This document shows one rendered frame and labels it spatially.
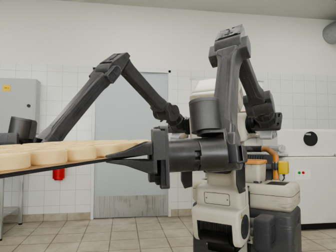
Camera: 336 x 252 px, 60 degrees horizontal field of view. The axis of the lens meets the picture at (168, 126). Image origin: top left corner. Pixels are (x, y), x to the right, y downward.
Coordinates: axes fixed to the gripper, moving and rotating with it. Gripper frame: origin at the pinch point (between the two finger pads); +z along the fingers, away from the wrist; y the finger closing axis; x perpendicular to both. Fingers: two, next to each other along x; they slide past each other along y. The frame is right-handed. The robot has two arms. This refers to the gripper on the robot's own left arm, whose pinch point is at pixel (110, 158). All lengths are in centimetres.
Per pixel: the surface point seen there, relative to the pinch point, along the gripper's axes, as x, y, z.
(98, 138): 366, -4, 7
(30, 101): 349, -53, 90
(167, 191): 358, 75, -87
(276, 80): 347, -83, -259
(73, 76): 366, -90, 39
